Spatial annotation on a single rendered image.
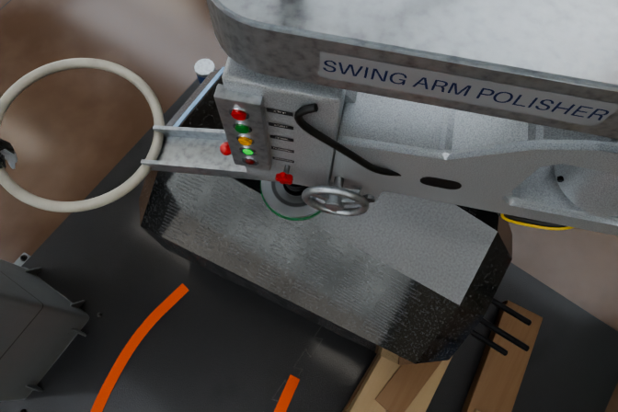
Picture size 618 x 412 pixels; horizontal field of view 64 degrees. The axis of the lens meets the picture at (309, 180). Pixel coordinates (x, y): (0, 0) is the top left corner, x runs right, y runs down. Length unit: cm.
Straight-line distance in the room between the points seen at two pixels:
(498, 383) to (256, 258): 119
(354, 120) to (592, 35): 42
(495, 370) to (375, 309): 88
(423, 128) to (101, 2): 247
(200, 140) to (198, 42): 144
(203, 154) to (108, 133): 130
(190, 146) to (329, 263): 53
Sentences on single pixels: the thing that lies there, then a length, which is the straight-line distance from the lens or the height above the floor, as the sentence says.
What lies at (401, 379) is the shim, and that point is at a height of 21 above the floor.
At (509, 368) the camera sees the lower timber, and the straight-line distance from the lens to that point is 232.
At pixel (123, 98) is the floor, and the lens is 275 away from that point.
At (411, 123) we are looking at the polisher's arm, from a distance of 95.
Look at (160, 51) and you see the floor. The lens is 286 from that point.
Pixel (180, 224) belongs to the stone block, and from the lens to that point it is 168.
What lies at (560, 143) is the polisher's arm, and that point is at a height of 152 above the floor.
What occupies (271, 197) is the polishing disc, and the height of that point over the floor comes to 87.
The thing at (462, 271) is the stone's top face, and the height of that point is 85.
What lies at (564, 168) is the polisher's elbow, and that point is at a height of 132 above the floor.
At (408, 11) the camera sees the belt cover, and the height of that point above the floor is 172.
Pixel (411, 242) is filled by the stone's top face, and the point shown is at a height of 85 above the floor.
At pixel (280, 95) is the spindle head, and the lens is 80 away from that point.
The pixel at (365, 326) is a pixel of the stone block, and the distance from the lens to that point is 157.
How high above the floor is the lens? 224
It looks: 69 degrees down
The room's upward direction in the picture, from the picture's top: 3 degrees clockwise
